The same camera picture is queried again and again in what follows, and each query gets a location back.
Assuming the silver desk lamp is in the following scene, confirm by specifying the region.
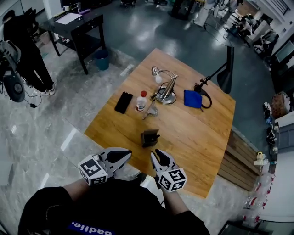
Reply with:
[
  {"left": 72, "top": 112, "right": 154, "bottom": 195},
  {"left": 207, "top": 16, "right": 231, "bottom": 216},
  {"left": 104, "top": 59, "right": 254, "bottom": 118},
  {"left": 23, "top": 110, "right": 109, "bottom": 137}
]
[{"left": 151, "top": 66, "right": 180, "bottom": 105}]

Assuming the person's black shoe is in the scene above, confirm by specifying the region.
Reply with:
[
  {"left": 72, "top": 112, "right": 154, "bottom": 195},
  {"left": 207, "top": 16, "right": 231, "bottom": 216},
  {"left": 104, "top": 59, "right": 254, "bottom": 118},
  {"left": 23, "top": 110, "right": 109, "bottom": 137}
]
[{"left": 133, "top": 171, "right": 147, "bottom": 185}]

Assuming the grey wheeled machine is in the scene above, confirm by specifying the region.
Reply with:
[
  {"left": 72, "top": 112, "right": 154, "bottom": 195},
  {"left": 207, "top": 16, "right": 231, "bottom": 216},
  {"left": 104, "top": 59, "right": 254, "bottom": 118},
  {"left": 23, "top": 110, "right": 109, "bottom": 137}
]
[{"left": 0, "top": 40, "right": 26, "bottom": 103}]

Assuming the black side table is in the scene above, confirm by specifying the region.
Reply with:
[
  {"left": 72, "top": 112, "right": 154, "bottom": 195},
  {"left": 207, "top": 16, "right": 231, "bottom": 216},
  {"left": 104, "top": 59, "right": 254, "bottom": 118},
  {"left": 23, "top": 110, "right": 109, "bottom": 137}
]
[{"left": 42, "top": 10, "right": 107, "bottom": 75}]

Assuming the black monitor on stand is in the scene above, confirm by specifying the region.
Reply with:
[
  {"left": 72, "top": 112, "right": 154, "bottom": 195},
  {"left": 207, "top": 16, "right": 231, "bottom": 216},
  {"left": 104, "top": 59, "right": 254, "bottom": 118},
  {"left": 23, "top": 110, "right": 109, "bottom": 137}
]
[{"left": 218, "top": 219, "right": 274, "bottom": 235}]

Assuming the person's black shirt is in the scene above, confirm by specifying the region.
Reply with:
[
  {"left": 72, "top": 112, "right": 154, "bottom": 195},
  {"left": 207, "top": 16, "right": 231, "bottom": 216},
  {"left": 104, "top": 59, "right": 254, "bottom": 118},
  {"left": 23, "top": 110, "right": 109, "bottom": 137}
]
[{"left": 17, "top": 179, "right": 211, "bottom": 235}]

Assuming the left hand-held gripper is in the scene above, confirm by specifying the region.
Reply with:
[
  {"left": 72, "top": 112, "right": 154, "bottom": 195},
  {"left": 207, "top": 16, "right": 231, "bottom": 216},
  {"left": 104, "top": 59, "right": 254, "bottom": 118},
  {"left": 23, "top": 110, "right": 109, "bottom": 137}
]
[{"left": 77, "top": 147, "right": 133, "bottom": 187}]

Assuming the round table with black base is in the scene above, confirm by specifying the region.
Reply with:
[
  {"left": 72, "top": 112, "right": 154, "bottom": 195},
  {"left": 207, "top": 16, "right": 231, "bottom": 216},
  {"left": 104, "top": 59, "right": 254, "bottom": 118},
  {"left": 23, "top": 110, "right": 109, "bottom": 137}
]
[{"left": 167, "top": 0, "right": 198, "bottom": 21}]

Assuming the brown woven basket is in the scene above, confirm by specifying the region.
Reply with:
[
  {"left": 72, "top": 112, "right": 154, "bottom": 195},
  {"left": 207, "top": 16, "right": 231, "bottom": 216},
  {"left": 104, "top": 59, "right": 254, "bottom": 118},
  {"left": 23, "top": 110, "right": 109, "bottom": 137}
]
[{"left": 271, "top": 91, "right": 290, "bottom": 119}]

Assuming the white paper sheet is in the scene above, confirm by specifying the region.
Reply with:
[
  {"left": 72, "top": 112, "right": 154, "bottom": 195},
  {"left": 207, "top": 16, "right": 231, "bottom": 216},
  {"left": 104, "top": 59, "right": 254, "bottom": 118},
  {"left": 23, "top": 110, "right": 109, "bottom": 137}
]
[{"left": 55, "top": 12, "right": 83, "bottom": 25}]

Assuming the black smartphone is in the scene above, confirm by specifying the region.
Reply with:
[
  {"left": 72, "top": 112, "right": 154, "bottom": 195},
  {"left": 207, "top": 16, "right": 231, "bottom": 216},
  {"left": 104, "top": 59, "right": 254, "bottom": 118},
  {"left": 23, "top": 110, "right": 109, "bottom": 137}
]
[{"left": 114, "top": 91, "right": 134, "bottom": 115}]

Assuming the white jug with yellow cap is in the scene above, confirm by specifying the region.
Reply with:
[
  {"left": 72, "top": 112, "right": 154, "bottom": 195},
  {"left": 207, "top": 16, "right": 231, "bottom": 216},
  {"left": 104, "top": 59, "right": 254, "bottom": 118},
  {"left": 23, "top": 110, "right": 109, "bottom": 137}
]
[{"left": 253, "top": 151, "right": 268, "bottom": 166}]

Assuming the wooden slat bench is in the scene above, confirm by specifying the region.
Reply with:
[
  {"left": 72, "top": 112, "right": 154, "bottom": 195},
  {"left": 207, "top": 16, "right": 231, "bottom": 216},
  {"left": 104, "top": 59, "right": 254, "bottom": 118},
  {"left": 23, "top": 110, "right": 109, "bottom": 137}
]
[{"left": 217, "top": 130, "right": 263, "bottom": 192}]

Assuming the black desk lamp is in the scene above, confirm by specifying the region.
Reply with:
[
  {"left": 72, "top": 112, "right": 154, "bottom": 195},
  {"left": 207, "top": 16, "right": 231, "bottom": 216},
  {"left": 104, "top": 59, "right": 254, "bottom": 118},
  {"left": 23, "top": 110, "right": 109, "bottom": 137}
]
[{"left": 194, "top": 45, "right": 235, "bottom": 109}]

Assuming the clear bottle with red cap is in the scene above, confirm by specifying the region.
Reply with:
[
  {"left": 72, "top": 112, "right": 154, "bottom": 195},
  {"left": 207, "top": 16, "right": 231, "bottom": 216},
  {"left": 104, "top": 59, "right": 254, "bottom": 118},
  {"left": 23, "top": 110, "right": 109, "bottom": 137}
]
[{"left": 135, "top": 90, "right": 148, "bottom": 112}]

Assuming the dark brown pen holder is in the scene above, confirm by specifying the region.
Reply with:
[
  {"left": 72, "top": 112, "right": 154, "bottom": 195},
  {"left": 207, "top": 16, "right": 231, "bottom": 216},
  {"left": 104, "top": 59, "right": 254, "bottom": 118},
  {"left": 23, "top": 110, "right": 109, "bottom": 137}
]
[{"left": 140, "top": 129, "right": 161, "bottom": 148}]

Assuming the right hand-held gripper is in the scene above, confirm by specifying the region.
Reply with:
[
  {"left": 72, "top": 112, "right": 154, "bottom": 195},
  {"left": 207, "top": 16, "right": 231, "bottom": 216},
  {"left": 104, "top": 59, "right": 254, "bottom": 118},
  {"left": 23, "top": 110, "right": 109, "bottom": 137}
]
[{"left": 150, "top": 148, "right": 188, "bottom": 193}]

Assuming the person's right forearm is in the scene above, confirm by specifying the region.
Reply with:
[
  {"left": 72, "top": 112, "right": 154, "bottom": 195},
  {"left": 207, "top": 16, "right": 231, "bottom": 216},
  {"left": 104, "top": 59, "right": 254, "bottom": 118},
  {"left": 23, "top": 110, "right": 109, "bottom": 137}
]
[{"left": 162, "top": 189, "right": 190, "bottom": 215}]

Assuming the blue waste bin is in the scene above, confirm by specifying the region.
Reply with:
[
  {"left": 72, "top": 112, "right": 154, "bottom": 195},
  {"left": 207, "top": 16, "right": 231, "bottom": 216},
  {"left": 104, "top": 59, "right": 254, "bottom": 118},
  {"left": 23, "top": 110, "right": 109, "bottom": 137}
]
[{"left": 94, "top": 49, "right": 110, "bottom": 71}]

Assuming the row of clear plastic bottles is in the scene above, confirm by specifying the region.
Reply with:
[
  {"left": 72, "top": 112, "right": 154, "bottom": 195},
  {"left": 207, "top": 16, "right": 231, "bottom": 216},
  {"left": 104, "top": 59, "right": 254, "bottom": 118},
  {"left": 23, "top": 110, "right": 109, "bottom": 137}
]
[{"left": 243, "top": 172, "right": 277, "bottom": 221}]

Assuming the blue cloth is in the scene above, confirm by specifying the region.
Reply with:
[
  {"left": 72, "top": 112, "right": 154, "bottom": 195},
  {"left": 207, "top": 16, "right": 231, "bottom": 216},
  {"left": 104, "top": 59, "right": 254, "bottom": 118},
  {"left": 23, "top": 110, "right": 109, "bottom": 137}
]
[{"left": 183, "top": 89, "right": 204, "bottom": 109}]

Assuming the black power adapter with cable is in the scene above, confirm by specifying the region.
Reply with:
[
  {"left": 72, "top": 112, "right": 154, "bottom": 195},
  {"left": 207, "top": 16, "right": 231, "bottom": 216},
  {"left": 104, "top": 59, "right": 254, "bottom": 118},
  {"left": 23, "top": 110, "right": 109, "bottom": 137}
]
[{"left": 23, "top": 89, "right": 43, "bottom": 109}]

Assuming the person's left forearm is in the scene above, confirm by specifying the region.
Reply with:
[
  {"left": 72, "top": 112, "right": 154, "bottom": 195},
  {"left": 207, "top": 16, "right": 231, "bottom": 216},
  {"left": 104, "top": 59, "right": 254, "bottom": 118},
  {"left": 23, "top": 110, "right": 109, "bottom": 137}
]
[{"left": 63, "top": 178, "right": 91, "bottom": 203}]

